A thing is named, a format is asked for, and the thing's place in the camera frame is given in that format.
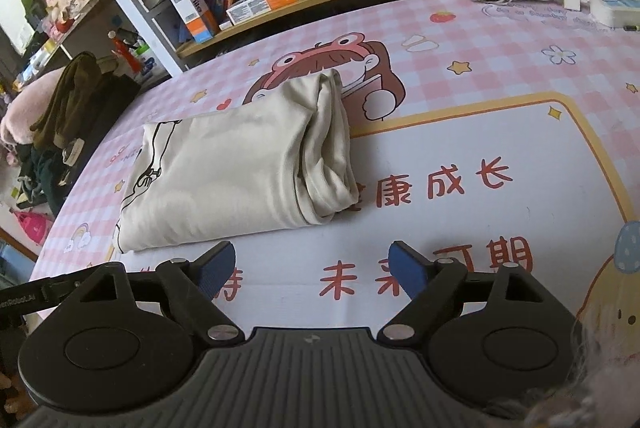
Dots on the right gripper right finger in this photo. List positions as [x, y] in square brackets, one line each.
[435, 292]

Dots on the flat white orange box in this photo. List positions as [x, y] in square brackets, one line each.
[245, 10]

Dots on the olive brown garment pile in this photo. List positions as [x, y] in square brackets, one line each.
[84, 100]

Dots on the pink fluffy cushion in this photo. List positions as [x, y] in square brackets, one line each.
[27, 108]

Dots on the small white tag box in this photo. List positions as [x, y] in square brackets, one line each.
[226, 26]

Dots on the pink checkered tablecloth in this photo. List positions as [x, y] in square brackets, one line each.
[517, 141]

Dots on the cream white t-shirt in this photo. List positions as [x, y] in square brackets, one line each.
[279, 162]

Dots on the wooden shelf board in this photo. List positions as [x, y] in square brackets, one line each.
[300, 8]

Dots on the tall orange blue box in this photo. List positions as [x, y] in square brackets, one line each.
[198, 18]

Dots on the white power strip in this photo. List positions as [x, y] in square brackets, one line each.
[616, 14]

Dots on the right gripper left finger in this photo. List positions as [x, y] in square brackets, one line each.
[190, 288]

